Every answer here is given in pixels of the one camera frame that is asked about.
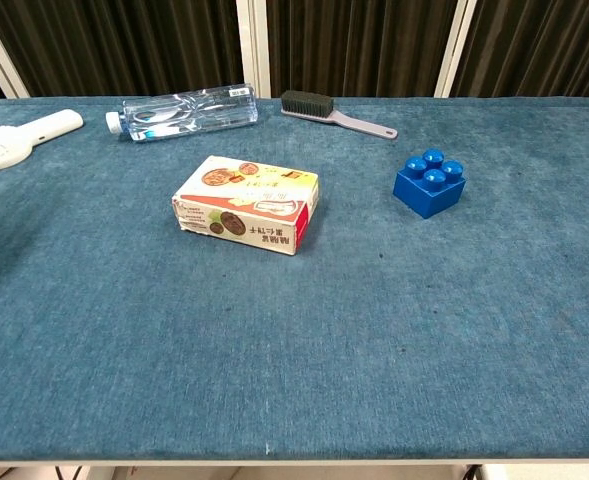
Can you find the printed cardboard cookie box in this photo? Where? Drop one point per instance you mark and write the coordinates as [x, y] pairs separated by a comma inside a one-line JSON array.
[[244, 200]]

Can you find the blue fabric table cover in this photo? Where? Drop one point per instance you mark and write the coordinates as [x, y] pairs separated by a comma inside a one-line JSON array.
[[324, 325]]

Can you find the blue plastic building block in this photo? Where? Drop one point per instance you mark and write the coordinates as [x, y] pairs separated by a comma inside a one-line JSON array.
[[426, 192]]

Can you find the clear plastic water bottle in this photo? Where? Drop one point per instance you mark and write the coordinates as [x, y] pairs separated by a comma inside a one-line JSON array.
[[189, 112]]

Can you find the dark pleated curtain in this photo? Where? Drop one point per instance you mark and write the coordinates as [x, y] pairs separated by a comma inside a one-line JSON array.
[[354, 45], [124, 45], [539, 45]]

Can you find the white handheld fan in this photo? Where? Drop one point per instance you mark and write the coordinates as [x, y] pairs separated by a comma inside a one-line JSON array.
[[4, 145]]

